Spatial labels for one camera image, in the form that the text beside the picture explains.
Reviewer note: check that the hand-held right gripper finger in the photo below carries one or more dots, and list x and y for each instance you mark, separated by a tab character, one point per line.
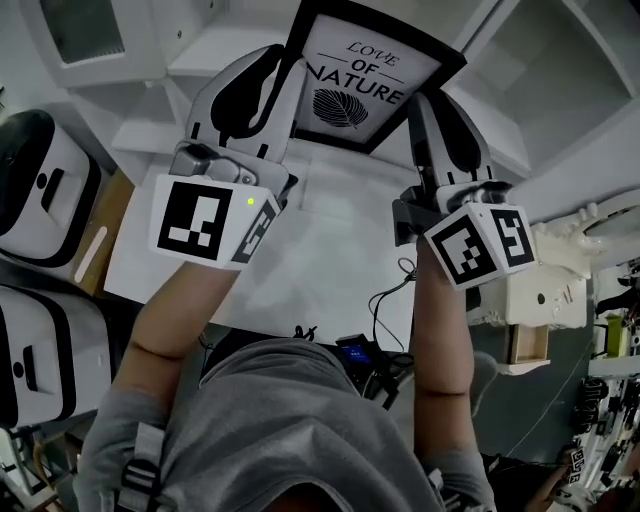
460	145
424	145

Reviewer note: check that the white and black robot housing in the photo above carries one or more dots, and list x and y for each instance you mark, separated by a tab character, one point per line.
55	190
50	350

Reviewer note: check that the person's left forearm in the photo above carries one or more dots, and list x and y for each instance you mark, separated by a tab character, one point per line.
185	310

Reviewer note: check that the cream ornate dressing table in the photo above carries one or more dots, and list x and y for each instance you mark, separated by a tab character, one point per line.
545	280

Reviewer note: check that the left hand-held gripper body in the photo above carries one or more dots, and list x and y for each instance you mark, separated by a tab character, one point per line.
200	220

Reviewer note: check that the green box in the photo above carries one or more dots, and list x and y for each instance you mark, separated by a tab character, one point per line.
617	335

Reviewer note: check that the black device with blue screen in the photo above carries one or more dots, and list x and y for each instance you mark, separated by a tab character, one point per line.
357	355

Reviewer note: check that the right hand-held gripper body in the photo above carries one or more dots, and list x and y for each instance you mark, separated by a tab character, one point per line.
475	245

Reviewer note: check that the person's right forearm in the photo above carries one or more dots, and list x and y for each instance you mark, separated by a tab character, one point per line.
442	340

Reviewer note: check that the person's grey t-shirt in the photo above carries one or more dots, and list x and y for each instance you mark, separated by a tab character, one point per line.
280	435

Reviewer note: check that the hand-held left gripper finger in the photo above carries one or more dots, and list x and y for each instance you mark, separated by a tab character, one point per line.
205	100
292	100

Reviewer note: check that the black framed nature picture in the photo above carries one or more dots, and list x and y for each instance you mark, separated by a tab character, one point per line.
360	60

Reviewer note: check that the white shelf cabinet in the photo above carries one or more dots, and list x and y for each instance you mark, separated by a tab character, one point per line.
550	75

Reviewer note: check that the brown cardboard box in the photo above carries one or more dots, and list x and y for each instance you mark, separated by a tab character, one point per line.
115	210

